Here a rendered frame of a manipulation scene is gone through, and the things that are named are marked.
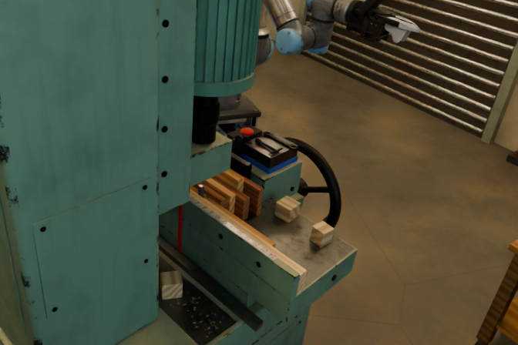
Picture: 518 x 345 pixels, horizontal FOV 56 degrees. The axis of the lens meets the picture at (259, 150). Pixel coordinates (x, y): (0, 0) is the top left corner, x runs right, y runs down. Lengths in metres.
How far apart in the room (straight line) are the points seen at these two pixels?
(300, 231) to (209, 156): 0.25
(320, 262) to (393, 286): 1.39
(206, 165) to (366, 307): 1.39
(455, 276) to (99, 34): 2.16
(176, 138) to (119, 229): 0.17
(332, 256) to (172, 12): 0.55
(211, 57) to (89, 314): 0.45
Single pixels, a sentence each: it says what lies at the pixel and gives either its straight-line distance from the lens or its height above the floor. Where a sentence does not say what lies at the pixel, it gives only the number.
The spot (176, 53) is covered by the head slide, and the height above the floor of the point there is 1.29.
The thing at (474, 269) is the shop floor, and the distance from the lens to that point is 2.62.
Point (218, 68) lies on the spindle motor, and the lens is 0.82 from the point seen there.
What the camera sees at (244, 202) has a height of 0.95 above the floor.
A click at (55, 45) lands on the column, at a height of 1.34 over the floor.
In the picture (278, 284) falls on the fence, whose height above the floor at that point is 0.92.
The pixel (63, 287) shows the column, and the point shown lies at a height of 0.99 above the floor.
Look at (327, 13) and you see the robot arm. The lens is 1.53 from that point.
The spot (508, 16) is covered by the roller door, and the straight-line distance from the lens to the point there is 3.76.
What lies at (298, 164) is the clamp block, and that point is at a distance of 1.14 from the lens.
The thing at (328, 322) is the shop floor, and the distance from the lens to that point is 2.11.
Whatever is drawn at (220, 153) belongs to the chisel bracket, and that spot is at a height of 1.05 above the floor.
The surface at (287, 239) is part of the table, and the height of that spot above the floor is 0.90.
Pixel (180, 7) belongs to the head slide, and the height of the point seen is 1.36.
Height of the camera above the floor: 1.53
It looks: 29 degrees down
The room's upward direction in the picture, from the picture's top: 7 degrees clockwise
